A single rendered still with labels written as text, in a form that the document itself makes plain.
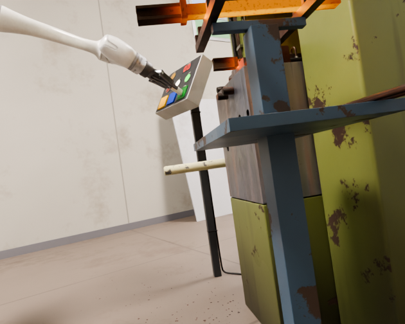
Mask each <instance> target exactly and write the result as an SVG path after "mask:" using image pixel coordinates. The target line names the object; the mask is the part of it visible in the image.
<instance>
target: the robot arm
mask: <svg viewBox="0 0 405 324"><path fill-rule="evenodd" d="M0 32H4V33H16V34H21V35H29V36H32V37H38V38H41V39H45V40H48V41H52V42H56V43H59V44H63V45H66V46H71V47H73V48H77V49H80V50H84V51H87V52H90V53H92V54H94V55H95V56H96V57H97V58H98V60H101V61H103V62H106V63H108V64H114V65H118V66H121V67H125V68H127V69H128V70H130V71H132V72H133V73H135V74H136V75H138V74H139V75H141V76H142V77H144V78H148V81H149V82H152V83H154V84H156V85H158V86H160V87H162V88H164V89H167V88H168V89H171V90H172V91H174V92H175V93H177V94H178V95H180V96H181V95H182V93H183V90H182V89H181V88H180V87H177V86H176V85H175V84H174V81H173V80H172V79H171V78H170V77H169V76H168V75H167V74H166V73H165V72H164V71H163V70H162V69H161V70H160V71H158V70H157V69H154V68H153V65H152V64H151V63H150V62H148V61H146V58H145V57H143V56H142V55H140V54H139V53H137V52H136V51H134V50H133V48H132V47H131V46H129V45H128V44H127V43H126V42H124V41H122V40H121V39H119V38H117V37H115V36H112V35H108V34H107V35H105V36H104V37H103V38H102V39H101V40H98V41H94V40H88V39H84V38H81V37H79V36H76V35H73V34H71V33H68V32H66V31H63V30H60V29H58V28H55V27H52V26H50V25H47V24H44V23H42V22H39V21H36V20H33V19H30V18H29V17H26V16H24V15H21V14H19V13H17V12H15V11H13V10H11V9H9V8H7V7H5V6H2V5H0Z"/></svg>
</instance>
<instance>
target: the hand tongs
mask: <svg viewBox="0 0 405 324"><path fill-rule="evenodd" d="M402 96H405V84H402V85H399V86H397V87H393V88H391V89H387V90H385V91H381V92H379V93H375V94H372V95H370V96H366V97H364V98H360V99H358V100H354V101H352V102H348V103H345V104H356V103H362V102H372V101H378V100H389V99H394V98H398V97H402ZM345 104H343V105H345Z"/></svg>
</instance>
